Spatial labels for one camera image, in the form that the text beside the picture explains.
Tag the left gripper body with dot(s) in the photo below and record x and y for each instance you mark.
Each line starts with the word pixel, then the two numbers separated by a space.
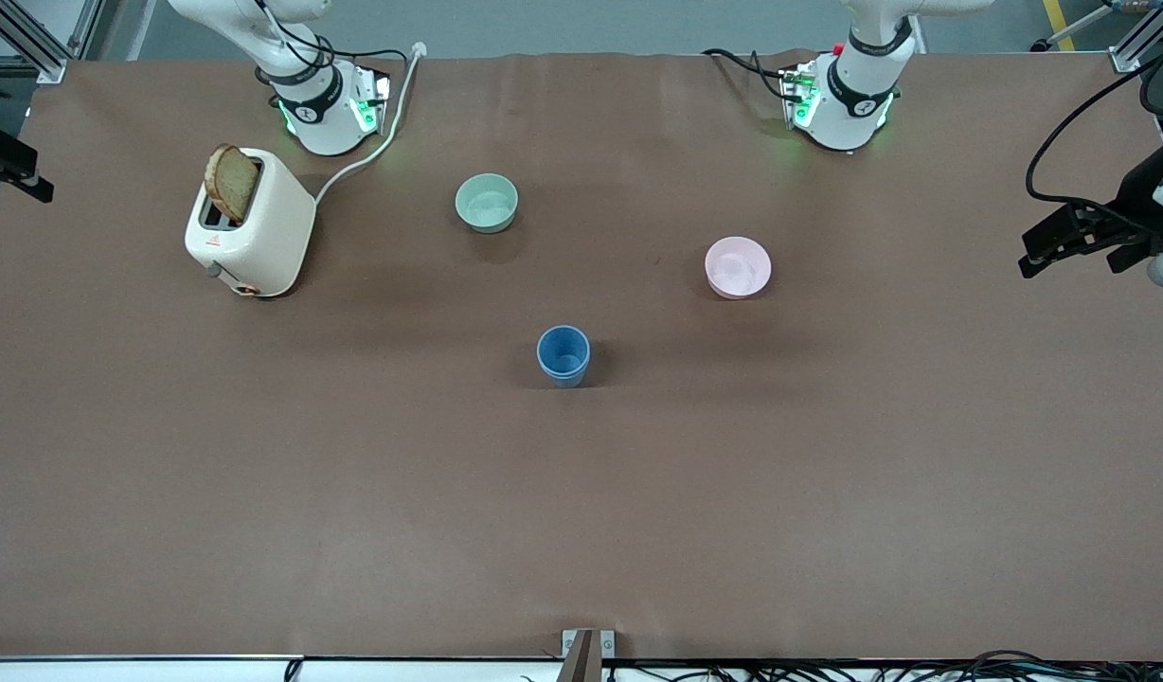
pixel 1136 196

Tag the blue plastic cup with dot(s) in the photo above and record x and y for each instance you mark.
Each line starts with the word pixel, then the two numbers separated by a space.
pixel 564 383
pixel 563 355

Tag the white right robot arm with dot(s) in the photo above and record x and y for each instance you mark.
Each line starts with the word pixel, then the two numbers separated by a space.
pixel 326 128

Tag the grey metal rod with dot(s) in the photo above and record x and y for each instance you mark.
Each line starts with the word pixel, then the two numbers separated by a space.
pixel 1074 28

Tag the brown bread slice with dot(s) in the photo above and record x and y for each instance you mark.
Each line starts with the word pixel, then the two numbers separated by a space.
pixel 231 185

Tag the cream toaster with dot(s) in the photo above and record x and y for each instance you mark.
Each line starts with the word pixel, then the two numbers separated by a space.
pixel 269 227

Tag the pink bowl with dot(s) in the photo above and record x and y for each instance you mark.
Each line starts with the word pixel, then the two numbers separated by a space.
pixel 738 268

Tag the green bowl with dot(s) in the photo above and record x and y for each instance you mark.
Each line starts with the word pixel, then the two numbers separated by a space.
pixel 487 204

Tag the brown table cover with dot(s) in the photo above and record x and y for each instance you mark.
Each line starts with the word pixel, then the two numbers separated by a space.
pixel 581 521

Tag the aluminium frame profile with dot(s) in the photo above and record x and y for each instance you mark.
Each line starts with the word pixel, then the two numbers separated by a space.
pixel 1126 59
pixel 51 71

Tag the white table edge rail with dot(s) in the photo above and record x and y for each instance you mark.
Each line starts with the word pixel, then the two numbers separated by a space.
pixel 117 671

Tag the grey metal bracket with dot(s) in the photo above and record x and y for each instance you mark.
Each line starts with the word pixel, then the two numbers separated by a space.
pixel 570 644

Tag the brown upright post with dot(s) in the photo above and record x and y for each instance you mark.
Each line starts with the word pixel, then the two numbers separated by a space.
pixel 581 663

